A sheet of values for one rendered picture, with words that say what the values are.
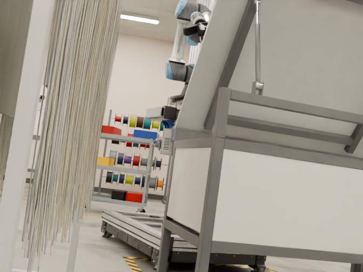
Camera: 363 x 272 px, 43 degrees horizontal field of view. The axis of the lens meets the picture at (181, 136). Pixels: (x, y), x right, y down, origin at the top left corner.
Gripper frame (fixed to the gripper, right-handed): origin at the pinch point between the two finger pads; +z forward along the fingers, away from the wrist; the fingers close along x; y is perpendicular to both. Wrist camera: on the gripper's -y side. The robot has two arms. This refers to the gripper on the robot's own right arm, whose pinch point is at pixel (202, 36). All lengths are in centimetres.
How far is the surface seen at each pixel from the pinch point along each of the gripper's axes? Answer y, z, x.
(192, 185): -21, 82, 35
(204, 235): -21, 111, 38
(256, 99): 8, 79, -1
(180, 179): -25, 66, 43
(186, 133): -17, 38, 36
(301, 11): 41, 36, -20
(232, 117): 7.1, 37.9, 30.8
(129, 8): -34, -562, 145
